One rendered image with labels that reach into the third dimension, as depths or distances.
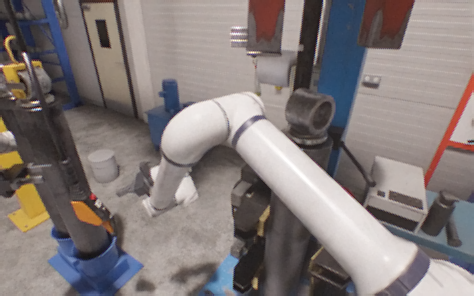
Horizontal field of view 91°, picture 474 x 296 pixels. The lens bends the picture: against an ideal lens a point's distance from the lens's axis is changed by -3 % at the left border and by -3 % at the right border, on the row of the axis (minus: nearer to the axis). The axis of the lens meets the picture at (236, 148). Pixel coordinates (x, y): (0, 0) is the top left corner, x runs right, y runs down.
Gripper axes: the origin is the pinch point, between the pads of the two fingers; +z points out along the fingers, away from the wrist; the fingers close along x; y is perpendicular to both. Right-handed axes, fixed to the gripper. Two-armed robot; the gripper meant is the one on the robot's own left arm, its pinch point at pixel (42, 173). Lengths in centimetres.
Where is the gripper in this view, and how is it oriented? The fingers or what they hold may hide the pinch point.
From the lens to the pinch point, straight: 128.1
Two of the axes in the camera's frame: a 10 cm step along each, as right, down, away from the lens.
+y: 0.2, -8.7, -4.9
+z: 9.7, -1.0, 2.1
